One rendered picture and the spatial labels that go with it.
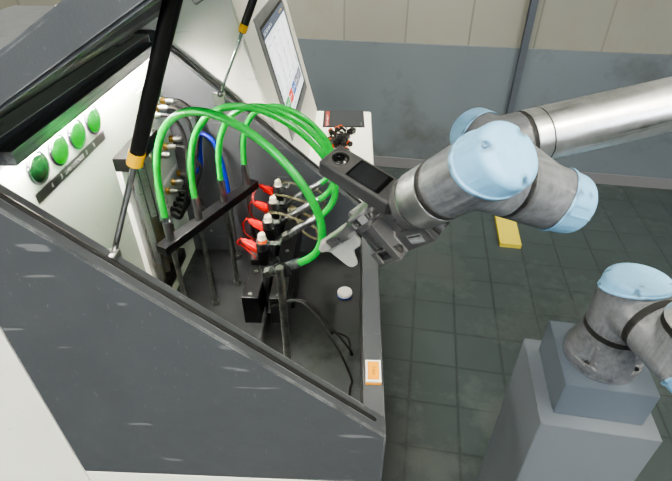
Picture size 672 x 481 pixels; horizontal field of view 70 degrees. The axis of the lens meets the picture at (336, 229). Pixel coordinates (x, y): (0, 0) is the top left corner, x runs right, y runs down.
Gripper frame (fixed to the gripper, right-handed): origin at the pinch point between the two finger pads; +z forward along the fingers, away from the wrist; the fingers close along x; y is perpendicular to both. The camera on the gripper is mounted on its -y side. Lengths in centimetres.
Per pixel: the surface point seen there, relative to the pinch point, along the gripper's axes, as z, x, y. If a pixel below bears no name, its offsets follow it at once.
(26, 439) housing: 45, -53, -7
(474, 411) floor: 95, 46, 105
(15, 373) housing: 28, -45, -16
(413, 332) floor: 126, 67, 78
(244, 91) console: 39, 29, -36
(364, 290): 32.1, 13.1, 19.4
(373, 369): 17.9, -4.2, 26.9
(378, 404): 14.8, -9.4, 30.4
